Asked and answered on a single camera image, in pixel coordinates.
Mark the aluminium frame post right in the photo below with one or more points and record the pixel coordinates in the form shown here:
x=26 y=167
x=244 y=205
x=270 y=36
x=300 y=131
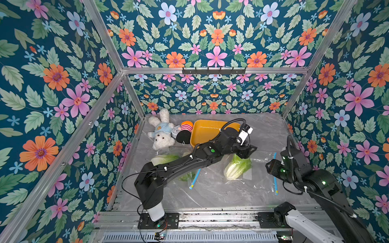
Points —
x=338 y=21

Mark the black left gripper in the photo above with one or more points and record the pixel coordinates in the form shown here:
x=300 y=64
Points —
x=243 y=151

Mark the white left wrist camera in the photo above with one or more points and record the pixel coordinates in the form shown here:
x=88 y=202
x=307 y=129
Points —
x=244 y=132

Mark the black hook rail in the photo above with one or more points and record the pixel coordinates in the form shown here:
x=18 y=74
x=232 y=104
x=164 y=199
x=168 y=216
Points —
x=213 y=71

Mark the aluminium frame post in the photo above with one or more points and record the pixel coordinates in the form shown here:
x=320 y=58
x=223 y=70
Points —
x=338 y=21
x=98 y=22

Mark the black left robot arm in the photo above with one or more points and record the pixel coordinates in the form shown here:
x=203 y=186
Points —
x=152 y=199

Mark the aluminium frame post left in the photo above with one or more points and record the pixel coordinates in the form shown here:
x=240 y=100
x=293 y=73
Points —
x=98 y=22

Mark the white alarm clock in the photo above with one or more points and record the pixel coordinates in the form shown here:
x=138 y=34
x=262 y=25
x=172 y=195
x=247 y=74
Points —
x=175 y=131

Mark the green cabbage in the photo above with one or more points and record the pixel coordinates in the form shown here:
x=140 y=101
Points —
x=164 y=159
x=237 y=167
x=189 y=177

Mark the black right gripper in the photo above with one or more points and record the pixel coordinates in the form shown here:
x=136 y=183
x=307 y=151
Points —
x=272 y=165

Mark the white plush bunny blue shirt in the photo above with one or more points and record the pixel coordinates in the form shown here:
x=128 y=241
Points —
x=162 y=134

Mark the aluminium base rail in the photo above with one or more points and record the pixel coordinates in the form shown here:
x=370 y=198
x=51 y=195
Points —
x=305 y=223

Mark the clear zipper bag blue seal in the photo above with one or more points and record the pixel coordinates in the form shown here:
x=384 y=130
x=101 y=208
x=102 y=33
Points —
x=159 y=176

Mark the yellow plastic tray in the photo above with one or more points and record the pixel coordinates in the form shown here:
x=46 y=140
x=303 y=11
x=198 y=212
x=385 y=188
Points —
x=205 y=130

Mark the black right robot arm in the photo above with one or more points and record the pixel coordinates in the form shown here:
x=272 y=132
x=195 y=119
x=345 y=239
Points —
x=322 y=186

